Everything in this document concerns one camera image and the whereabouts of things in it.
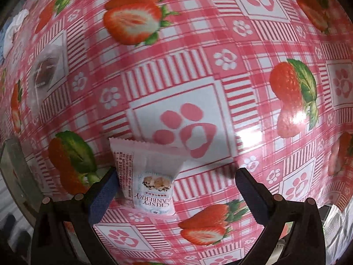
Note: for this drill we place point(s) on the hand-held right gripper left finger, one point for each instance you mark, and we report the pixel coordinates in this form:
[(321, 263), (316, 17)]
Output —
[(102, 198)]

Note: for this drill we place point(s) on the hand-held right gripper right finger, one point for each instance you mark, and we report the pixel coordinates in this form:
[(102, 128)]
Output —
[(253, 198)]

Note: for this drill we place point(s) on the pink white cookie packet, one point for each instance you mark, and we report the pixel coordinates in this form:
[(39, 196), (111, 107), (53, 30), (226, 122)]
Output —
[(149, 176)]

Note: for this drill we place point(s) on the grey rimmed storage box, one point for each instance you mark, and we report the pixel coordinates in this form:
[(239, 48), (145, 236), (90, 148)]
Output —
[(16, 176)]

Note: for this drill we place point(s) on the white ribbed cloth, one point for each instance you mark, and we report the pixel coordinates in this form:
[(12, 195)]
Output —
[(339, 232)]

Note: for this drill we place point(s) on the clear packet with dark snack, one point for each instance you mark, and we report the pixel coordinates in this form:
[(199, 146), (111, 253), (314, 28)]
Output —
[(45, 71)]

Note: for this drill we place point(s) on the strawberry print checked tablecloth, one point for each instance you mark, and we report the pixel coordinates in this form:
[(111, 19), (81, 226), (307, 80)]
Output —
[(193, 60)]

